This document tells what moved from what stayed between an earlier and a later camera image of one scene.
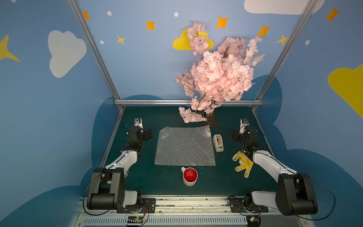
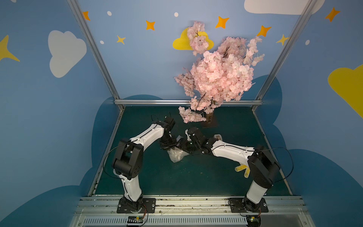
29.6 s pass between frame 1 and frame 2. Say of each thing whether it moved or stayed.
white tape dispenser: stayed
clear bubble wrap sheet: moved
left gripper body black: moved
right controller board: stayed
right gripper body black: moved
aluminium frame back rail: stayed
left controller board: stayed
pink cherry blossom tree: stayed
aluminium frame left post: stayed
